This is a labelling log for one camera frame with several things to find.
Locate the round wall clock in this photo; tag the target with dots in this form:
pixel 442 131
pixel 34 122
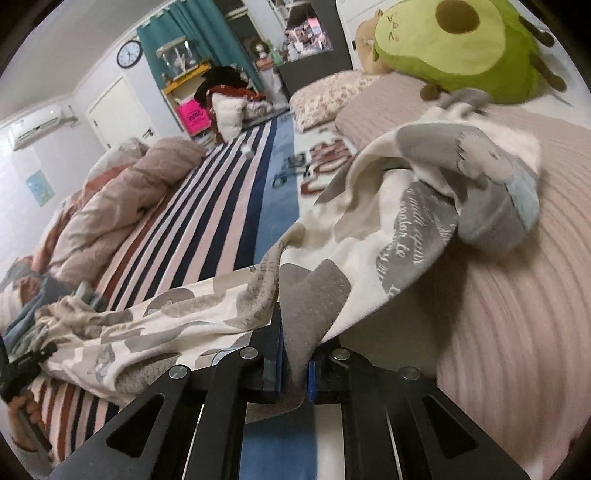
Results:
pixel 129 54

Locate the glass tank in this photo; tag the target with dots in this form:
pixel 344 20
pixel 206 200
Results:
pixel 178 57

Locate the person's left hand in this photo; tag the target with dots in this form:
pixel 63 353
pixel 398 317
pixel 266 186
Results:
pixel 23 408

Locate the dark red clothes pile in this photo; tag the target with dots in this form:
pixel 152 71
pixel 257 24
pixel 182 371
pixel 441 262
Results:
pixel 228 83

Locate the small white object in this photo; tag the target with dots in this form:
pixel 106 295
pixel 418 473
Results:
pixel 247 151

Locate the dark cabinet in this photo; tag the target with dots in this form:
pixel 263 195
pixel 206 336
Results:
pixel 337 27

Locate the blue printed blanket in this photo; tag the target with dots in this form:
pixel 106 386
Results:
pixel 281 207

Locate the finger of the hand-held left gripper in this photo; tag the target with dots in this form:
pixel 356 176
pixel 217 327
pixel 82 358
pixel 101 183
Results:
pixel 18 371

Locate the white air conditioner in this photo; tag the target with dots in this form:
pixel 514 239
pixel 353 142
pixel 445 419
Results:
pixel 37 124

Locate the pink duvet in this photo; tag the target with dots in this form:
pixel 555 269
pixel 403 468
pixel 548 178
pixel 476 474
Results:
pixel 129 194

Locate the teal curtain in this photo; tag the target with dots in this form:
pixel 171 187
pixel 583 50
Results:
pixel 217 32

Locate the striped bed sheet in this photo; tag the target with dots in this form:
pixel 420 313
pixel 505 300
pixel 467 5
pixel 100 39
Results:
pixel 194 221

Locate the green avocado plush toy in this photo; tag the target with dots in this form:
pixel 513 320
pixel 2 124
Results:
pixel 461 55

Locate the brown plush toy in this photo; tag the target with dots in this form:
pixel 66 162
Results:
pixel 367 41

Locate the yellow table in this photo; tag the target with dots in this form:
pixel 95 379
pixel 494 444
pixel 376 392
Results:
pixel 184 81

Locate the white door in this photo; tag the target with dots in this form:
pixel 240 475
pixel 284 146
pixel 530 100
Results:
pixel 120 110

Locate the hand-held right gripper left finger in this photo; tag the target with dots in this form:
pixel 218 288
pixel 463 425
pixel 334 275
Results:
pixel 277 364

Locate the pink box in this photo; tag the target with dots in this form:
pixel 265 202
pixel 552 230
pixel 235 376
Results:
pixel 193 117

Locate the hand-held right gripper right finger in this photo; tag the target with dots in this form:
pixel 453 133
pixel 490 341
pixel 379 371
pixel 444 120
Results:
pixel 312 377

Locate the pink ribbed bedspread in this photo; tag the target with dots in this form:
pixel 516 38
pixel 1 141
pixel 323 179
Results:
pixel 508 323

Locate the blue grey cloth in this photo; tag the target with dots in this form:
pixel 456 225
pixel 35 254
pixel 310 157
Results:
pixel 23 300

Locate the light blue wall poster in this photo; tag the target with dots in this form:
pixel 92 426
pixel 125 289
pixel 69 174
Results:
pixel 40 187

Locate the floral pillow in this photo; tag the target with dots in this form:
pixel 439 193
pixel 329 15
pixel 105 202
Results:
pixel 323 97

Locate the white cushion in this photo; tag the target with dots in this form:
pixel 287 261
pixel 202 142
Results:
pixel 229 117

